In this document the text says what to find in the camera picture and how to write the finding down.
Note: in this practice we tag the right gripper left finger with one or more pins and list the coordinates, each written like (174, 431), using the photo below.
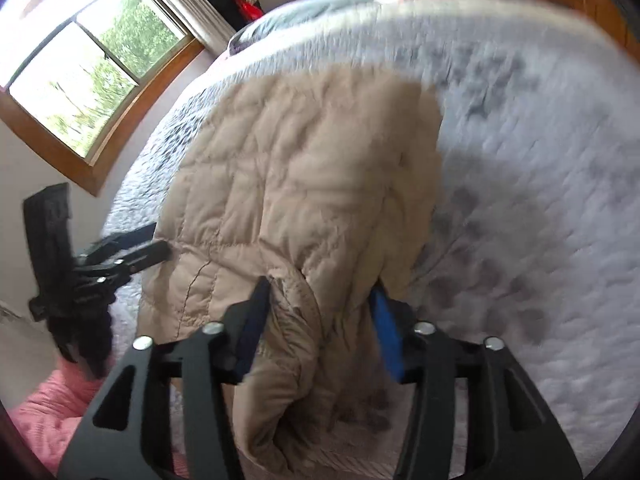
(125, 432)

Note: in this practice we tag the grey floral quilted bedspread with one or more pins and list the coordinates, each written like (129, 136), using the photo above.
(536, 235)

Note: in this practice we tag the beige quilted jacket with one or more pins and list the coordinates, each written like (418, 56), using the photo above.
(324, 182)

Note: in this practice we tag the pink sleeve left arm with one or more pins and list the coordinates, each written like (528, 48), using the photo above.
(48, 418)

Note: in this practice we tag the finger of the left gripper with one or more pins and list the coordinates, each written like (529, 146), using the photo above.
(121, 270)
(118, 241)

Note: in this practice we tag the beige curtain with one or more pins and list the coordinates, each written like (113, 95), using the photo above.
(204, 22)

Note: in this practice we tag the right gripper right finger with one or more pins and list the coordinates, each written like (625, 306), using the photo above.
(512, 433)

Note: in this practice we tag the wood framed side window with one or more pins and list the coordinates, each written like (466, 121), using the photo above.
(78, 76)

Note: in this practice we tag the black gloved left hand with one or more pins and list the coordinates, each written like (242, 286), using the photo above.
(83, 335)

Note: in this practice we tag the wooden desk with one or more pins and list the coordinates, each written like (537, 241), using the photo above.
(608, 17)

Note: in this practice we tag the grey pillow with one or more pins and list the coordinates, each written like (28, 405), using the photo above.
(291, 14)

